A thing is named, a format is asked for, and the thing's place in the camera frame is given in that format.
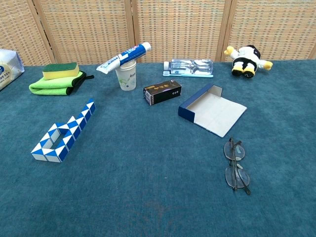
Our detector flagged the thin-framed eyeglasses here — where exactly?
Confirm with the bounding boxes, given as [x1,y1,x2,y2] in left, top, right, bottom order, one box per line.
[223,137,252,196]

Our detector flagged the black gold printed box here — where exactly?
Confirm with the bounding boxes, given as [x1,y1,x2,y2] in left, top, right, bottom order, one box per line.
[143,79,183,106]

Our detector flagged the white paper cup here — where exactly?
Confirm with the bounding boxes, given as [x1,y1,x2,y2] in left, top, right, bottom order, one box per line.
[115,61,137,91]

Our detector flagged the teal table cover cloth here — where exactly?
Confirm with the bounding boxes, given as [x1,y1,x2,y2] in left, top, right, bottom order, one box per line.
[0,59,316,237]

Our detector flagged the light blue toothbrush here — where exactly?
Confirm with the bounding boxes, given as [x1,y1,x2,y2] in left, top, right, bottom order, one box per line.
[162,71,214,78]

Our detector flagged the blue white toothpaste tube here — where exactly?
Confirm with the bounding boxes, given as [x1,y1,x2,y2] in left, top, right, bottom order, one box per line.
[96,41,152,74]

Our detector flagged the blue white snake puzzle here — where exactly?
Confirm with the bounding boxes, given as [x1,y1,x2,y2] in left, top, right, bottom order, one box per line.
[31,98,96,163]

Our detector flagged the woven wooden folding screen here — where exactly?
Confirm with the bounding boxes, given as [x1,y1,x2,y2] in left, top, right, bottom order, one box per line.
[0,0,316,67]

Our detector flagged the black white plush toy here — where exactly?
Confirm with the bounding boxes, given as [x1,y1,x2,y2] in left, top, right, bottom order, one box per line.
[224,44,274,79]

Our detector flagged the yellow green sponge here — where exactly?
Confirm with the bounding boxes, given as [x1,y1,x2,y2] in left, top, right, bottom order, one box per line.
[42,62,80,80]

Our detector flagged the green microfiber cloth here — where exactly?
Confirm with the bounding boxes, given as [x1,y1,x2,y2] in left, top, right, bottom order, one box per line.
[29,70,95,96]

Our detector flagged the large white tissue pack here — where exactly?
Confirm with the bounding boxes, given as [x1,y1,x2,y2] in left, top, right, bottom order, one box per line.
[0,48,25,91]

